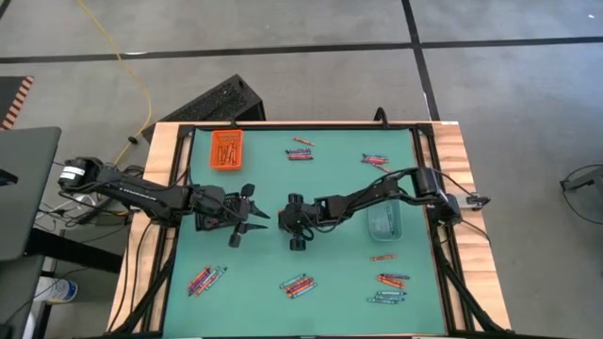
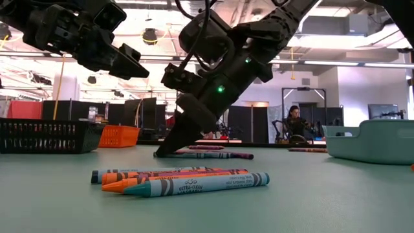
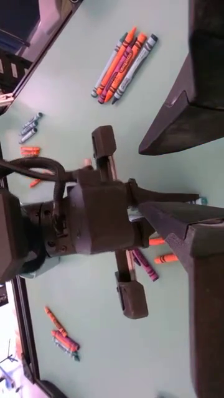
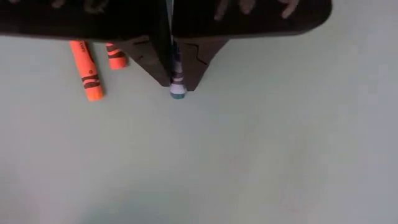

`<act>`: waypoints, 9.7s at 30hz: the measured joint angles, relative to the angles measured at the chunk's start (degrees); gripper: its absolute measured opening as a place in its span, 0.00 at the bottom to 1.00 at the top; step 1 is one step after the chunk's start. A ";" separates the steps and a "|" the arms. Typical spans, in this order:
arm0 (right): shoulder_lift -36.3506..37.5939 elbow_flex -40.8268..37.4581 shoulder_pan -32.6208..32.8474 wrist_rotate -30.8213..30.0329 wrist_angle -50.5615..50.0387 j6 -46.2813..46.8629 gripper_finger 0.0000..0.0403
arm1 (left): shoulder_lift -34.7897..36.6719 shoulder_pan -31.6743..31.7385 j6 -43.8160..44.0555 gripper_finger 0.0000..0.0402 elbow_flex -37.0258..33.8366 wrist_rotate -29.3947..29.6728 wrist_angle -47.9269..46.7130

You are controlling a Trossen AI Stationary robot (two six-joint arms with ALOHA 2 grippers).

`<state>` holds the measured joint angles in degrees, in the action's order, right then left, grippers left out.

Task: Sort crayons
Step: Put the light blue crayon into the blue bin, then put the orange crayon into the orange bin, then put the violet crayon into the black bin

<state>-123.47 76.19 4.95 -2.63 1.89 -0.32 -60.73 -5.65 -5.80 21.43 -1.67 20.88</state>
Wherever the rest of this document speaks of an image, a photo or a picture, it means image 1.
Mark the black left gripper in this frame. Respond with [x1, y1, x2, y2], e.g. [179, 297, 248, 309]
[190, 182, 272, 250]

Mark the green table mat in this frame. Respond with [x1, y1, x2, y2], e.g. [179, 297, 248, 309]
[163, 127, 448, 336]

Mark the black plastic basket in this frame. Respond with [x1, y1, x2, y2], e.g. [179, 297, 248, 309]
[194, 190, 246, 233]

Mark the orange plastic basket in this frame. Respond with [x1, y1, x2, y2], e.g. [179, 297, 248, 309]
[209, 129, 245, 171]

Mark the pale green plastic bin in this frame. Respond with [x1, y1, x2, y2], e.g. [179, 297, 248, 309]
[367, 200, 404, 243]

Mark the black perforated box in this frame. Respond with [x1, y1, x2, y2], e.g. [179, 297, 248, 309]
[140, 73, 267, 142]

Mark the black desk beam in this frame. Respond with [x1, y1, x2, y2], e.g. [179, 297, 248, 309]
[25, 228, 123, 274]

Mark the white bottle with blue label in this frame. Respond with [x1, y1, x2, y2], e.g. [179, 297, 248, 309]
[35, 277, 79, 303]

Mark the grey desk top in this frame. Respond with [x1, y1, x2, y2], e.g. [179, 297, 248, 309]
[0, 125, 62, 263]

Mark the grey cabinet panel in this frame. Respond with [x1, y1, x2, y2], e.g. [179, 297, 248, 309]
[0, 256, 46, 339]

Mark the black orange-striped floor mat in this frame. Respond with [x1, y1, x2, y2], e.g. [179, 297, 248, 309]
[0, 74, 37, 131]

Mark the grey chair base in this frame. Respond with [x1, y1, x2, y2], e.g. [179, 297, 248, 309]
[558, 163, 603, 244]

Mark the black metal table frame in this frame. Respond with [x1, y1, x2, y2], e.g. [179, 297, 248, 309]
[106, 120, 513, 339]

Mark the yellow cable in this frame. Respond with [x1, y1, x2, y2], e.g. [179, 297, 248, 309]
[76, 0, 155, 166]

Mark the white cable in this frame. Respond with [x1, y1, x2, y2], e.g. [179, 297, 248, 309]
[36, 193, 95, 222]

